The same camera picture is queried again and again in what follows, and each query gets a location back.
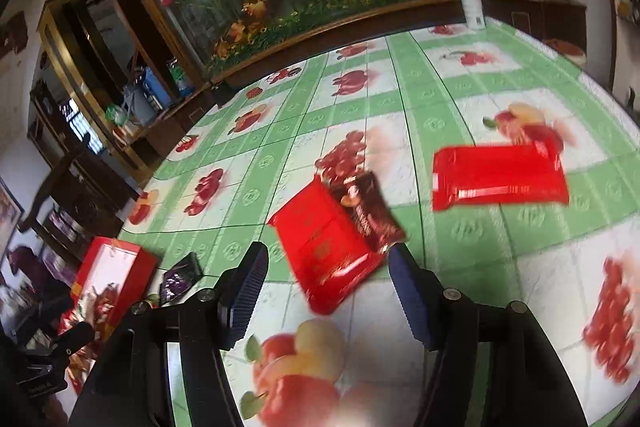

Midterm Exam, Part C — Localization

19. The pink white snack packet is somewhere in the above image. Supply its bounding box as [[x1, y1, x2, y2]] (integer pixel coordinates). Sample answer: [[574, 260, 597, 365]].
[[82, 284, 121, 333]]

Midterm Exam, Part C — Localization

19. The blue container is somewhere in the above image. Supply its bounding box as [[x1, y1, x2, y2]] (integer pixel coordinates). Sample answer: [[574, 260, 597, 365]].
[[142, 67, 173, 108]]

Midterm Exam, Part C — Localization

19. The red white round object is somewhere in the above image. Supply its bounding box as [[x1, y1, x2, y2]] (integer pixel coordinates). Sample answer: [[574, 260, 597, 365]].
[[542, 38, 587, 66]]

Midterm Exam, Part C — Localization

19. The wooden shelf cabinet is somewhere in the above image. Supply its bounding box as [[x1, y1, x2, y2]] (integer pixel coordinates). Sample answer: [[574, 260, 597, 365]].
[[27, 0, 151, 188]]

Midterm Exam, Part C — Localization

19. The dark wooden stand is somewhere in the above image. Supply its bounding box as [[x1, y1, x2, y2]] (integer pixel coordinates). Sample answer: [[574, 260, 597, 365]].
[[20, 134, 96, 233]]

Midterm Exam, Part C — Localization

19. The gold brown snack bag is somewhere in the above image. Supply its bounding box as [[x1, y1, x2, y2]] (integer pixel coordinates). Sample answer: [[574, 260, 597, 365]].
[[65, 349, 96, 395]]

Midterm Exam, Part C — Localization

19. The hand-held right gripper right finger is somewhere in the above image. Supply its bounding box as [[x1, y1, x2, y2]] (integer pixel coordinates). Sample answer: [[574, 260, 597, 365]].
[[387, 243, 591, 427]]

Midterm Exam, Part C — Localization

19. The red box with white inside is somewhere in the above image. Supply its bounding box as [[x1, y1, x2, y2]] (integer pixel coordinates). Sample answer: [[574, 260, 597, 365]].
[[57, 236, 160, 395]]

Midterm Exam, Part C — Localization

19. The dark brown red snack packet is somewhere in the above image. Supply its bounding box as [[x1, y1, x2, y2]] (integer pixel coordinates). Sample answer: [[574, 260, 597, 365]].
[[327, 172, 407, 255]]

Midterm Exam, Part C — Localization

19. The large red packet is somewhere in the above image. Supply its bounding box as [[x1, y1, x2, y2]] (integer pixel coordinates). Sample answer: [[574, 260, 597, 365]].
[[431, 143, 571, 212], [267, 177, 388, 315]]

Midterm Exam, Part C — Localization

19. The dark maroon cloth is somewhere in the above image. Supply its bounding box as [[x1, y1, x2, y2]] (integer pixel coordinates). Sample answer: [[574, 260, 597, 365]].
[[5, 244, 66, 308]]

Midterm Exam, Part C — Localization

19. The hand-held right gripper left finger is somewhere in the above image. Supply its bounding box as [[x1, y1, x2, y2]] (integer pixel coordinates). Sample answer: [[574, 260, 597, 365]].
[[67, 241, 271, 427]]

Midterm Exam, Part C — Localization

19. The green fruit-print tablecloth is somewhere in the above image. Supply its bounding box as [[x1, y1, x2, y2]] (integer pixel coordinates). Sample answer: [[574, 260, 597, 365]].
[[125, 18, 640, 427]]

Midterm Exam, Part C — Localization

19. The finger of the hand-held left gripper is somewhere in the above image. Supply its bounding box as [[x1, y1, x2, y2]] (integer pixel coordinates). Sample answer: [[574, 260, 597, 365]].
[[22, 323, 97, 366]]

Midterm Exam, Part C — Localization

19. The purple black snack packet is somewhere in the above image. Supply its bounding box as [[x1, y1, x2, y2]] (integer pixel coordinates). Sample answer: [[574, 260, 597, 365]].
[[159, 254, 203, 305]]

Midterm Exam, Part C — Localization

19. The green white package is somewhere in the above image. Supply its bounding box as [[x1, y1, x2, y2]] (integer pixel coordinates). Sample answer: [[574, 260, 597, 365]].
[[167, 59, 193, 95]]

